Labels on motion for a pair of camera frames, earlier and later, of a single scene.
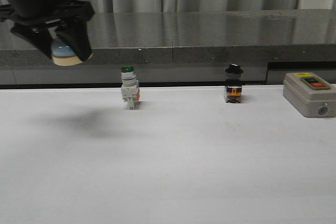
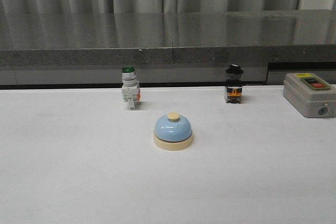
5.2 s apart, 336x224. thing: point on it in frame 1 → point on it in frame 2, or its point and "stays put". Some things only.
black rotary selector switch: (233, 89) stays put
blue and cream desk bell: (63, 54) → (173, 132)
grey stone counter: (181, 48) stays put
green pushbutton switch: (130, 88) stays put
